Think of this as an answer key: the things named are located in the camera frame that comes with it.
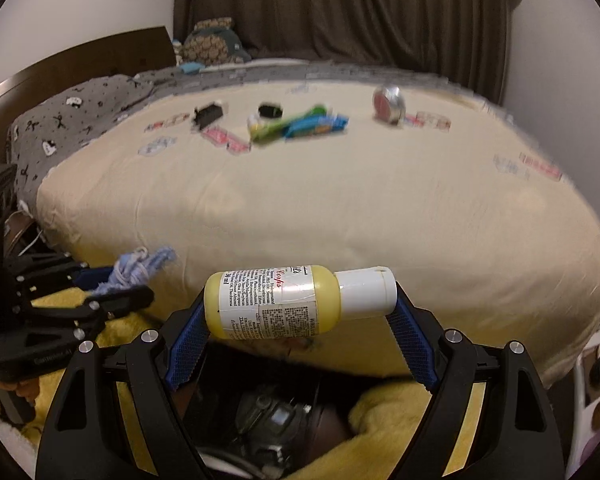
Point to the cream printed blanket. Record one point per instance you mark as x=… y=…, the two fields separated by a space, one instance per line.
x=330 y=200

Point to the clear plastic wrapper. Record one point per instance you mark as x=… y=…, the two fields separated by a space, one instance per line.
x=272 y=412

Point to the yellow fluffy towel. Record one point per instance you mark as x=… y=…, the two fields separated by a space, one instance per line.
x=395 y=440

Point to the green tube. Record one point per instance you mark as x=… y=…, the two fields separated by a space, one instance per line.
x=275 y=127

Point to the grey patterned pillow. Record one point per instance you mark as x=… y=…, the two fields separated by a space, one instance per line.
x=80 y=120

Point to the blue snack packet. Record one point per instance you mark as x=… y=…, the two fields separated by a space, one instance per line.
x=317 y=125

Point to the small light blue box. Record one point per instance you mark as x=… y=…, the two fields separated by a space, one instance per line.
x=190 y=67

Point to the small black round lid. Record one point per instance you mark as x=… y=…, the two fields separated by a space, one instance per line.
x=271 y=110

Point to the glossy magazine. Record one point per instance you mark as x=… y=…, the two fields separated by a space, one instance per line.
x=597 y=375

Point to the white fluffy rug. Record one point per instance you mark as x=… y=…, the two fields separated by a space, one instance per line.
x=12 y=442

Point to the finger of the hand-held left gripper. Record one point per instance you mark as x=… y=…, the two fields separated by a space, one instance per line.
x=120 y=300
x=94 y=276

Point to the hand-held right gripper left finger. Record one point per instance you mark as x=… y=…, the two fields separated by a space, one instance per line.
x=187 y=345

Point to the yellow lotion bottle white cap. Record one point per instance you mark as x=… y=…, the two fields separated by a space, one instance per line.
x=300 y=305

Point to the small black clip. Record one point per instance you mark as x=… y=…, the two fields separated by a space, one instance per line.
x=209 y=114

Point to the dark patterned plush cushion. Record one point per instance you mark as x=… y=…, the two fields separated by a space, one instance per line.
x=210 y=42

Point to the dark brown curtain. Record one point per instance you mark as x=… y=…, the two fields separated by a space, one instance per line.
x=330 y=10

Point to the round silver tin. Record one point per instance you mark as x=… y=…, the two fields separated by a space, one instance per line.
x=389 y=103

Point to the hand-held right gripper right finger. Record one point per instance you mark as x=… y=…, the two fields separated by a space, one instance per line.
x=412 y=345

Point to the brown wooden headboard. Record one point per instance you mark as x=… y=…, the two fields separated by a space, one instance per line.
x=10 y=95

